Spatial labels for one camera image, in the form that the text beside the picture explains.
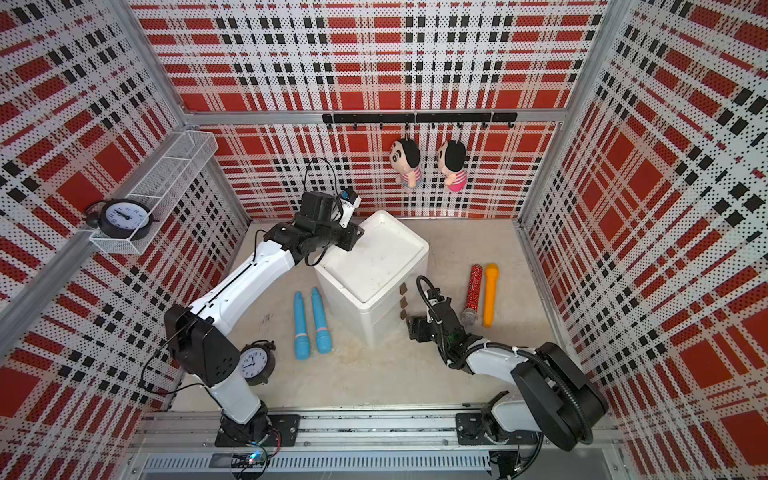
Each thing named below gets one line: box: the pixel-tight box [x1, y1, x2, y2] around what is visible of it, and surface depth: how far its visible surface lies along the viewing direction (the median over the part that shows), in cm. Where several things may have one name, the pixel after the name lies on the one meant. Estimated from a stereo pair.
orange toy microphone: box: [483, 263, 499, 329], surface depth 98 cm
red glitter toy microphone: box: [461, 264, 483, 328], surface depth 99 cm
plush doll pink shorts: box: [437, 139, 468, 193], surface depth 97 cm
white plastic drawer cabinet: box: [314, 210, 430, 347], surface depth 80 cm
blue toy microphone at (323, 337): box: [311, 286, 333, 354], surface depth 92 cm
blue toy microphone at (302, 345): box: [293, 291, 311, 361], surface depth 91 cm
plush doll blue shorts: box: [389, 138, 423, 189], surface depth 96 cm
